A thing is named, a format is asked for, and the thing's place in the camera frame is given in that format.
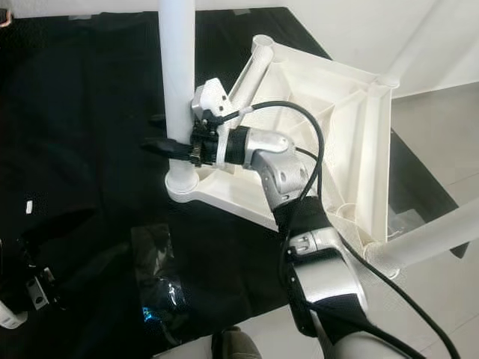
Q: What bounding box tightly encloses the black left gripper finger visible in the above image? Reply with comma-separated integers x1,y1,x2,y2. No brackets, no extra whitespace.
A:
15,212,91,244
56,243,128,300

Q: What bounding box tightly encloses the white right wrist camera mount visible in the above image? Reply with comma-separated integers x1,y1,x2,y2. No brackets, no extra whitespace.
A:
189,77,251,169

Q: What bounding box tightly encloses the black table cloth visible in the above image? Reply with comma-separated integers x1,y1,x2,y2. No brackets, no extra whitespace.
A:
0,7,469,359

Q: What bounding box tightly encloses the silver robot right leg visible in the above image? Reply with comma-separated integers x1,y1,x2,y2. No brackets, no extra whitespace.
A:
213,328,263,359

